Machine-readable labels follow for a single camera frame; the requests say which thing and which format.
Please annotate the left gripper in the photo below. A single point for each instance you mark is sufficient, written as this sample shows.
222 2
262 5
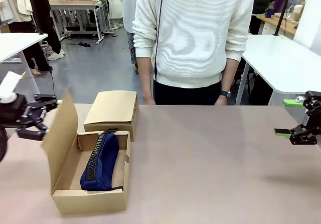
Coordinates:
17 113

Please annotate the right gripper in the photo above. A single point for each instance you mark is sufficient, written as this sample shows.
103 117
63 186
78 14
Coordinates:
316 121

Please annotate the brown cardboard box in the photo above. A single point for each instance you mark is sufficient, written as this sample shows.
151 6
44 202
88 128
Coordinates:
113 108
87 201

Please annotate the blue zippered pencil case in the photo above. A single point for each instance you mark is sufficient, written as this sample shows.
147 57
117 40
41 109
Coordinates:
105 158

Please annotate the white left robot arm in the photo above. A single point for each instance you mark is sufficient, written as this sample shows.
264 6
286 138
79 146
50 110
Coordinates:
10 83

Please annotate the person's right forearm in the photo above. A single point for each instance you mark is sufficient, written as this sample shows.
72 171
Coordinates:
145 75

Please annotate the person's left forearm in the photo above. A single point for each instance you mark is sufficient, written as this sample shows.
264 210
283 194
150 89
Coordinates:
229 73

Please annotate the person's left hand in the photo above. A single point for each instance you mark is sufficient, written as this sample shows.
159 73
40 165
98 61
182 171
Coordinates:
222 101

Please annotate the person's right hand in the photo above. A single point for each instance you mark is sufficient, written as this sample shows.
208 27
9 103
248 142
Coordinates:
148 99

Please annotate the white table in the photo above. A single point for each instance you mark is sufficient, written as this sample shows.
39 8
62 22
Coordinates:
17 43
283 63

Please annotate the background person dark trousers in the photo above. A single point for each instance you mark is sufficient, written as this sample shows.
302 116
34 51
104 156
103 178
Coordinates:
37 58

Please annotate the dark wristwatch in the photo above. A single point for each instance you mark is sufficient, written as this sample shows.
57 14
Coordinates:
224 93

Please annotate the wooden desk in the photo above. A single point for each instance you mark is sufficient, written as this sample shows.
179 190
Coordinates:
288 24

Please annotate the background person in black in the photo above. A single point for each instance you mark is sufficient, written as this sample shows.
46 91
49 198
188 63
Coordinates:
49 20

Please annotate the white panel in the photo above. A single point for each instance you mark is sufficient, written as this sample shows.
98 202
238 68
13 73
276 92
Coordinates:
311 13

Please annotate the white cylinder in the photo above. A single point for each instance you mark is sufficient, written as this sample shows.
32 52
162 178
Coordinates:
298 11

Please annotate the black pole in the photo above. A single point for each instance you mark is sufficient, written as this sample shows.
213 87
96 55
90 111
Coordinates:
283 13
35 10

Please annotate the blue mug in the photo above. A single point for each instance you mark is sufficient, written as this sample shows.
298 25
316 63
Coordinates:
268 13

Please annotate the cream hanging jacket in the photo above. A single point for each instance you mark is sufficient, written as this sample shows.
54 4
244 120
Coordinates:
23 3

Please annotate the white hanging garment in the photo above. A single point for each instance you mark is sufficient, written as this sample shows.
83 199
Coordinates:
6 5

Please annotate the purple garment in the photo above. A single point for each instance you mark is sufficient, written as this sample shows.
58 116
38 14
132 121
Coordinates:
279 3

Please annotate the black trousers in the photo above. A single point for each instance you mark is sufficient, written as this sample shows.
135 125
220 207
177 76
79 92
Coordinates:
185 96

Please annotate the grey workbench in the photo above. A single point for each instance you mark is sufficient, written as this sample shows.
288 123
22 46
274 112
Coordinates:
75 3

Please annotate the person in white sweater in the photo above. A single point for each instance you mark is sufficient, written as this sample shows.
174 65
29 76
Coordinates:
195 33

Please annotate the background person white top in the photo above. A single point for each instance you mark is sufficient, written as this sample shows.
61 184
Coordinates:
129 13

